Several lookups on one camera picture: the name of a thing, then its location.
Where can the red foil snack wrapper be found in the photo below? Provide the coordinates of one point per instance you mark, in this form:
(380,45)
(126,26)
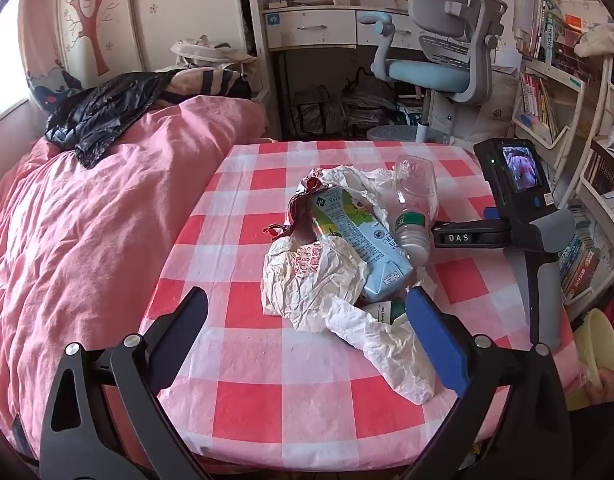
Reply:
(299,205)

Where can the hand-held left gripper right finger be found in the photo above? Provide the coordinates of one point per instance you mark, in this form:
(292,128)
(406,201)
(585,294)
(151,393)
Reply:
(432,340)

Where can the yellow plastic basin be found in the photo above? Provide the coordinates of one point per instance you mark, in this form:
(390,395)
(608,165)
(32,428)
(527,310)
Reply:
(599,340)

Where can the black plastic bag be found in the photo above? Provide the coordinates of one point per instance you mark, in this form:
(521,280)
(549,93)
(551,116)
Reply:
(102,110)

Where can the white paper red print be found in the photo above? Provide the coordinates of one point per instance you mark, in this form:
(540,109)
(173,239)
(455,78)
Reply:
(312,285)

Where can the white wardrobe tree decal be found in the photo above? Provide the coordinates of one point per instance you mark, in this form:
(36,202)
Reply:
(97,10)

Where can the striped pillow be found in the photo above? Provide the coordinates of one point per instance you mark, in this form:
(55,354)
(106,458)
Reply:
(207,80)

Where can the person's dark trousers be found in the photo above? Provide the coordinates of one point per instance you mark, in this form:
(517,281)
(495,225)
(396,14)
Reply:
(587,440)

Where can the row of upright books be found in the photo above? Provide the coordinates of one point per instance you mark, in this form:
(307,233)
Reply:
(539,105)

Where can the white book rack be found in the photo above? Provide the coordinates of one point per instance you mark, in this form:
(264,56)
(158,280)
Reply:
(594,160)
(567,90)

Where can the red white checked tablecloth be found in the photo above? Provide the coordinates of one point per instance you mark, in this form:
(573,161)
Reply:
(267,400)

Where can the crumpled white tissue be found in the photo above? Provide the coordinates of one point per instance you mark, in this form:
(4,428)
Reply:
(357,180)

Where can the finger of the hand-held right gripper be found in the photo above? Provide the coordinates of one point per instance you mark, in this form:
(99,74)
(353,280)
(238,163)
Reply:
(482,236)

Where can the grey blue desk chair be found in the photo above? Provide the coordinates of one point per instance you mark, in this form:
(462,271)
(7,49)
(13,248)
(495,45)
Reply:
(437,72)

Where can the clear plastic bottle green label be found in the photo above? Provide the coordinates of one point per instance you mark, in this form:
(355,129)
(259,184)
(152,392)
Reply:
(412,185)

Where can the green plush toy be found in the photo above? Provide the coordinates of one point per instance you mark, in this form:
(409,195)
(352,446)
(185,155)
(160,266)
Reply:
(398,312)

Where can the pink blanket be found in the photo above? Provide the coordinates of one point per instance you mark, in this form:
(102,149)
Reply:
(87,240)

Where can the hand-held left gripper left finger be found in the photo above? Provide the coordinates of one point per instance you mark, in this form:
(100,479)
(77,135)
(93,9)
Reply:
(179,340)

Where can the white shopping bag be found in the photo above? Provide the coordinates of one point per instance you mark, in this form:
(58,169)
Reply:
(497,105)

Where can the row of colourful books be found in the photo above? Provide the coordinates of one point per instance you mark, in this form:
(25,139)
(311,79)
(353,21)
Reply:
(582,260)

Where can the beige tote bag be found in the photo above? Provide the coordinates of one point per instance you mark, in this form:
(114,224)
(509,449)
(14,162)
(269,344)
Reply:
(207,52)

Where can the white desk with drawers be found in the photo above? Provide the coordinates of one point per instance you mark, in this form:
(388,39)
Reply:
(307,27)

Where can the light blue milk carton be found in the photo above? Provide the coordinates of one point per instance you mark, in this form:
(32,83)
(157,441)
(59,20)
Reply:
(357,240)

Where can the white paper towel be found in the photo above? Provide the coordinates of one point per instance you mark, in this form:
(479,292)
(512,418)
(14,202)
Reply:
(392,355)

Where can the window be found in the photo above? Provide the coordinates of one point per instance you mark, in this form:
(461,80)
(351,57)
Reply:
(2,60)

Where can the stack of tall books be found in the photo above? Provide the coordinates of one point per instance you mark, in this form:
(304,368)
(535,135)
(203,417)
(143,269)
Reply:
(537,15)

